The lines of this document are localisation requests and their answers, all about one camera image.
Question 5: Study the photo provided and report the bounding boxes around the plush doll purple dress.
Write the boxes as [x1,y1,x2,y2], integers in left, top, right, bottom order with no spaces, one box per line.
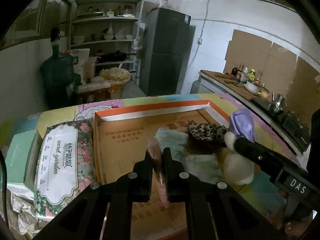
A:
[223,108,255,185]

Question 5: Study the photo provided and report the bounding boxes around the pink pouch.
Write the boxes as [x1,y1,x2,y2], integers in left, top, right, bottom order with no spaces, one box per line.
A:
[146,137,169,208]

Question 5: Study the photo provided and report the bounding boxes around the leopard print cloth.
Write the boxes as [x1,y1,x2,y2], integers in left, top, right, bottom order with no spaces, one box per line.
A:
[187,123,228,154]

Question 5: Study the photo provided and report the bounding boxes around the cream floral cloth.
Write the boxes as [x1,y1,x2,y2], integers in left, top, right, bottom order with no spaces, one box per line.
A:
[11,194,39,235]

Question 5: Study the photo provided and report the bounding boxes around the green floral tissue pack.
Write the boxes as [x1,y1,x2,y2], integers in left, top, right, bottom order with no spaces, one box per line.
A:
[156,128,188,163]

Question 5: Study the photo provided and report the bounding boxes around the orange rimmed cardboard tray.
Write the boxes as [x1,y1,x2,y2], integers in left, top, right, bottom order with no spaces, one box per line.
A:
[93,100,253,240]

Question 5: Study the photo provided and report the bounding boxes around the steel kettle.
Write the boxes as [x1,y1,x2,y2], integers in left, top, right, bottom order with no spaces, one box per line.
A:
[271,93,287,113]

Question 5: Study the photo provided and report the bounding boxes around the white bowl on counter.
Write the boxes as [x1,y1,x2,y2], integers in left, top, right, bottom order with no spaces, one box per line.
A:
[244,81,259,94]

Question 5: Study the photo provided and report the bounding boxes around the large floral tissue pack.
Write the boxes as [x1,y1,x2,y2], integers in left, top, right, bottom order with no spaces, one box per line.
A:
[34,120,96,222]

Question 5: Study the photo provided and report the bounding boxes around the condiment bottles group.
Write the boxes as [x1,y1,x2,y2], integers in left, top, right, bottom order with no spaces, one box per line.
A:
[231,63,263,85]

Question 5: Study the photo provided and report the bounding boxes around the kitchen counter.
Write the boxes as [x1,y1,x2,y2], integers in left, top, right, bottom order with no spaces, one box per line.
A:
[199,70,310,155]

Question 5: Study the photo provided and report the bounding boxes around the yellow woven bag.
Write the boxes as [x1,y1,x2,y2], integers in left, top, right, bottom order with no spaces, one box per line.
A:
[99,67,131,85]

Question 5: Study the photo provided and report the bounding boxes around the mint green box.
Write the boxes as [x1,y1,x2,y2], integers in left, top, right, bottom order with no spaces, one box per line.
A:
[5,129,42,199]

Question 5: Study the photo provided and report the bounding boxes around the dark refrigerator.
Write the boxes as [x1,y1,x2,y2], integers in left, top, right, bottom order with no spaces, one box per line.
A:
[139,8,191,96]

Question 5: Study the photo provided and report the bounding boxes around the metal shelving rack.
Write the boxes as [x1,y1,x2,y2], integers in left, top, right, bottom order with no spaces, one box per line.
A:
[68,0,144,80]

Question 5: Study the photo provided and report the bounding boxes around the glass jar red lid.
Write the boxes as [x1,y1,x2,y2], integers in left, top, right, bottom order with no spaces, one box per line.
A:
[157,0,169,8]

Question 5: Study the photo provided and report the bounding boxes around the cardboard wall sheets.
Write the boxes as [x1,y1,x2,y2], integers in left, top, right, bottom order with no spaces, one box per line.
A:
[223,30,319,125]

